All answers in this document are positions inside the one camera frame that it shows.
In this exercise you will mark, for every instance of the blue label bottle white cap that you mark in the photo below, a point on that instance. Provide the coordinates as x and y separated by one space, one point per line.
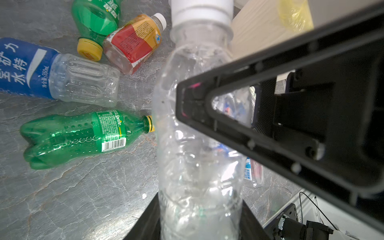
31 70

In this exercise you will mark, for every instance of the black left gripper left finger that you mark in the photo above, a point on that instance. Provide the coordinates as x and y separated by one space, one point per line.
148 226

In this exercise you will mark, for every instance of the clear plain bottle white cap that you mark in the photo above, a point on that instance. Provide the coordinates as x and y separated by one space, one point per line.
200 179

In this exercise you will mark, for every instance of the red yellow label bottle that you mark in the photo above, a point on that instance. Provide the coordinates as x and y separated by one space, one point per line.
132 44

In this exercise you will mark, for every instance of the green Sprite bottle lying flat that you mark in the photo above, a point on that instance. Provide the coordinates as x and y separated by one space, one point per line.
56 140

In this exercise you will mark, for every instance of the dark green bottle yellow cap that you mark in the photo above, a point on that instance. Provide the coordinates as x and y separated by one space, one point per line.
95 20

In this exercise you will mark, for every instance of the Pepsi label bottle lower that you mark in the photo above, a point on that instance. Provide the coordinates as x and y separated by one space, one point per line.
254 174

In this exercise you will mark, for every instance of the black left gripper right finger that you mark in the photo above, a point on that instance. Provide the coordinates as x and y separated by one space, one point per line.
316 111

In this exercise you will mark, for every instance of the white bin with yellow bag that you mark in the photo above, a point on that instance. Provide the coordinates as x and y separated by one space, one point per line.
262 24

